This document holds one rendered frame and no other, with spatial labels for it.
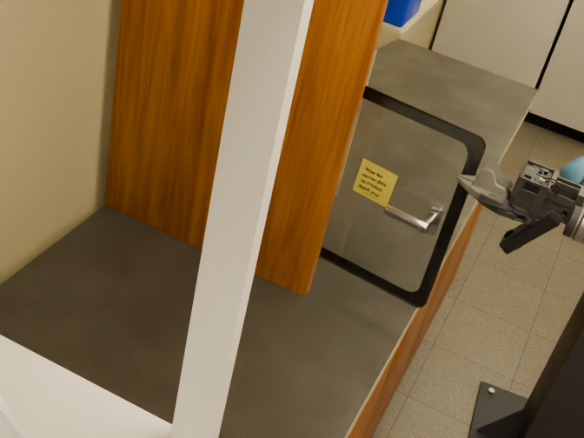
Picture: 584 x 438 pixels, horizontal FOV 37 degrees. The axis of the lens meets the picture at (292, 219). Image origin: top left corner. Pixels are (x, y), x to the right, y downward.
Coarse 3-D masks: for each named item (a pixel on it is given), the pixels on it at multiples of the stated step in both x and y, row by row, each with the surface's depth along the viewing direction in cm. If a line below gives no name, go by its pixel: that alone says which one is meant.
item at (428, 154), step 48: (384, 96) 155; (384, 144) 160; (432, 144) 154; (480, 144) 150; (336, 192) 170; (432, 192) 159; (336, 240) 175; (384, 240) 169; (432, 240) 163; (384, 288) 174; (432, 288) 169
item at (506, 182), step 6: (492, 162) 149; (486, 168) 150; (492, 168) 150; (498, 168) 149; (498, 174) 150; (498, 180) 150; (504, 180) 150; (510, 180) 149; (504, 186) 150; (510, 186) 150
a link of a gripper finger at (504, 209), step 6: (480, 198) 148; (486, 198) 147; (486, 204) 147; (492, 204) 146; (498, 204) 146; (504, 204) 146; (492, 210) 147; (498, 210) 146; (504, 210) 145; (510, 210) 146; (504, 216) 146; (510, 216) 146; (516, 216) 146; (522, 216) 147
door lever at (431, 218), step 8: (384, 208) 160; (392, 208) 160; (392, 216) 160; (400, 216) 159; (408, 216) 158; (432, 216) 160; (408, 224) 158; (416, 224) 157; (424, 224) 157; (424, 232) 157
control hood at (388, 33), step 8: (424, 0) 164; (432, 0) 165; (440, 0) 169; (424, 8) 161; (416, 16) 157; (384, 24) 150; (392, 24) 151; (408, 24) 153; (384, 32) 150; (392, 32) 150; (400, 32) 149; (384, 40) 151; (392, 40) 151; (376, 48) 153
